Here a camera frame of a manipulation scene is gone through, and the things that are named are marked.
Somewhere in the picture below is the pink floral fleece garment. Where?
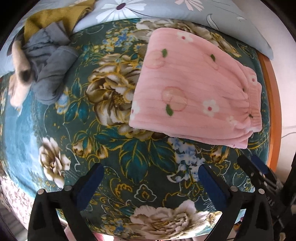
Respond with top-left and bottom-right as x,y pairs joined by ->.
129,28 -> 262,149

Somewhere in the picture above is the teal floral bed blanket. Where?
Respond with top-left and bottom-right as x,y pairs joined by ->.
1,19 -> 270,237

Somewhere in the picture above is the white grey floral quilt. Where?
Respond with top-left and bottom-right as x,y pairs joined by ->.
1,177 -> 34,230

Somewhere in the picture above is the beige fleece garment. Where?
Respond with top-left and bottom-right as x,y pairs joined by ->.
9,40 -> 33,108

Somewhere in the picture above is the grey garment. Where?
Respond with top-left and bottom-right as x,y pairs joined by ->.
23,21 -> 79,105

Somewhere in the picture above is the light blue daisy duvet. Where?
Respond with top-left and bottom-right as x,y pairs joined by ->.
0,0 -> 274,77

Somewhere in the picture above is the mustard yellow garment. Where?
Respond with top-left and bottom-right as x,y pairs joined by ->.
23,0 -> 96,43

